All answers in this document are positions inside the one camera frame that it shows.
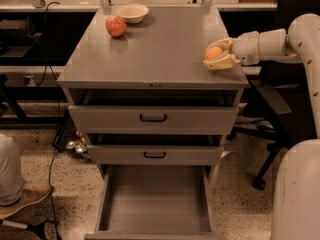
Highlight grey drawer cabinet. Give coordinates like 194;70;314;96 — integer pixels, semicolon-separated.
58;6;248;175

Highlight black power cable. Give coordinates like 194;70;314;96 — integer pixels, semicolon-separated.
26;1;63;240

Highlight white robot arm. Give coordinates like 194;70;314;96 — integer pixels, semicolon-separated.
203;13;320;240

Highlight wall power outlet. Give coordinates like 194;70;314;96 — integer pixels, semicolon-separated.
24;75;37;87

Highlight black tripod leg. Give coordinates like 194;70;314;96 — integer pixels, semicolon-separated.
0;218;59;240

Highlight tan shoe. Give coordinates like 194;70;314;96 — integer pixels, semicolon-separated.
0;183;52;219

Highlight middle grey drawer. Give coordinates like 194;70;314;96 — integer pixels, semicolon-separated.
88;145;223;165

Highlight silver cans on floor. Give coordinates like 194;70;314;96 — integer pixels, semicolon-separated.
66;131;87;155

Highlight bottom open grey drawer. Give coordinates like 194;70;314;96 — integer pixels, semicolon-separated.
83;164;225;240

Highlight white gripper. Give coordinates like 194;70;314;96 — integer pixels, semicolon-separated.
203;29;287;70

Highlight red apple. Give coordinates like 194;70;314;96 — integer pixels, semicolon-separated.
105;15;127;37

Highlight top grey drawer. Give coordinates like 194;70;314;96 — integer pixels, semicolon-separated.
68;105;237;135

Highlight white bowl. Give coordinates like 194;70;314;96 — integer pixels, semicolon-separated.
116;4;149;24

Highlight person leg grey trousers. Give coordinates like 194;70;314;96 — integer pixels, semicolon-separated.
0;134;24;207

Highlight small orange fruit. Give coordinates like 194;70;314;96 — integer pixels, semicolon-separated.
205;46;223;59

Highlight black office chair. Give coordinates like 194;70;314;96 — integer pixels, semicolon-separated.
233;0;320;190

